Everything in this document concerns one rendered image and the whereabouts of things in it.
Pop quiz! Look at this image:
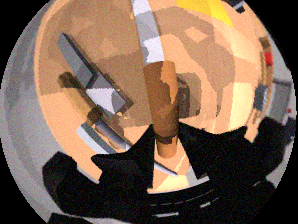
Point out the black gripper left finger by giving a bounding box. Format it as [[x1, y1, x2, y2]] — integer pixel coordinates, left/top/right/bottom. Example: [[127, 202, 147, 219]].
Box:
[[90, 124, 156, 188]]

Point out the red block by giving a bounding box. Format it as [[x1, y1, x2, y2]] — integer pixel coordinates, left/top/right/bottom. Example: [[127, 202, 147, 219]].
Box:
[[263, 52, 274, 67]]

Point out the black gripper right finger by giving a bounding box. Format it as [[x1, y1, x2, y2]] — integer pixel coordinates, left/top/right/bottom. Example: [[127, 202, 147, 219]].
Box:
[[178, 120, 247, 180]]

